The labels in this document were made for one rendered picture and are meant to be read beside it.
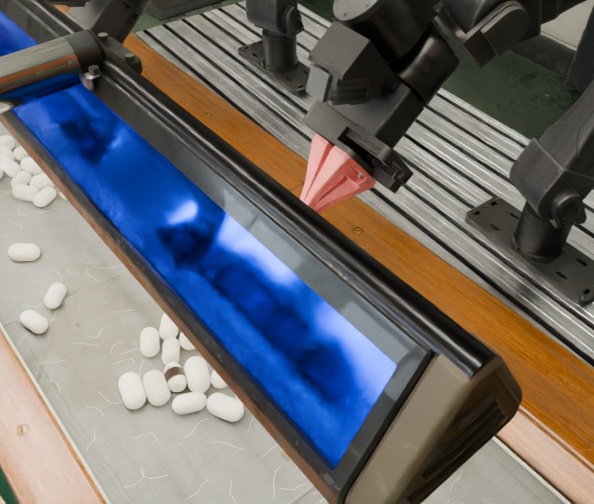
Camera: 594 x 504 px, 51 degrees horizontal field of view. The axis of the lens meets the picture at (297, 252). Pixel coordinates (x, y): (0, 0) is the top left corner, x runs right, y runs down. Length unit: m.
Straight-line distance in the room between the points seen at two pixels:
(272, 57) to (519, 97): 1.54
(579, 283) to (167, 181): 0.66
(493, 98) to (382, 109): 1.99
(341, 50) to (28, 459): 0.42
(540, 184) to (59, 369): 0.56
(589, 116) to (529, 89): 1.89
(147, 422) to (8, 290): 0.24
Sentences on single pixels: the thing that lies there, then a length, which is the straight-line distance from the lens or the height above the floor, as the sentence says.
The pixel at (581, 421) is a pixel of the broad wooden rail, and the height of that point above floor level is 0.76.
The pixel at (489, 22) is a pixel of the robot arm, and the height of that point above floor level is 1.02.
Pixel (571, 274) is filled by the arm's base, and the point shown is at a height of 0.68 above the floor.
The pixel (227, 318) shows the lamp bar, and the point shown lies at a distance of 0.24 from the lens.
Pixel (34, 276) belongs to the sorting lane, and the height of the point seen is 0.74.
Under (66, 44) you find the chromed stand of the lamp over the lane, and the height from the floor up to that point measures 1.12.
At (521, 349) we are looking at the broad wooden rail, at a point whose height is 0.76.
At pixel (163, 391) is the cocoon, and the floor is 0.76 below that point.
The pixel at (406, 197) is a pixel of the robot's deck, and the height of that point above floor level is 0.67.
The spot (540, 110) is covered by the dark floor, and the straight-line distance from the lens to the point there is 2.53.
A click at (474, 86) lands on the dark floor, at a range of 2.60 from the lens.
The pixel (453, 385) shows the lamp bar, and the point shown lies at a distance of 0.19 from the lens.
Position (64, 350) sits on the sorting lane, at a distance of 0.68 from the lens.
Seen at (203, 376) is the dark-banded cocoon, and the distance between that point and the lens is 0.60.
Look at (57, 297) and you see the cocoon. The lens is 0.71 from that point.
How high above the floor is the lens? 1.26
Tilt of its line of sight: 45 degrees down
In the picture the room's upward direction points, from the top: straight up
